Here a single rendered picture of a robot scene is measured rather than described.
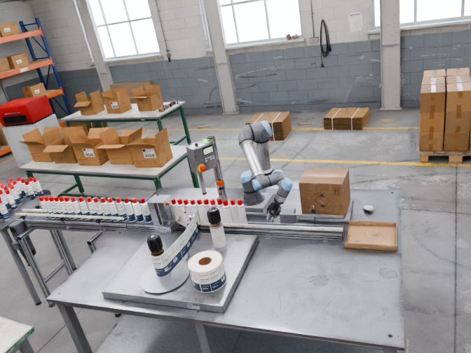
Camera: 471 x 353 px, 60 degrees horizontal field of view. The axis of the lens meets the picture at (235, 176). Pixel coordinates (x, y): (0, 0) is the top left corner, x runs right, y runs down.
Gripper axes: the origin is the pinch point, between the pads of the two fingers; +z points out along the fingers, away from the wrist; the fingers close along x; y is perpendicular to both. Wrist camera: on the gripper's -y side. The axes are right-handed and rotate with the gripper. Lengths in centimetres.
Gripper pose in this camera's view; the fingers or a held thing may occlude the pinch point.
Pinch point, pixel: (269, 219)
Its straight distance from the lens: 283.6
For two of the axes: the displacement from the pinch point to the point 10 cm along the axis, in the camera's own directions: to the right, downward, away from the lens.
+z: -3.2, 7.8, 5.4
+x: 8.9, 4.4, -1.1
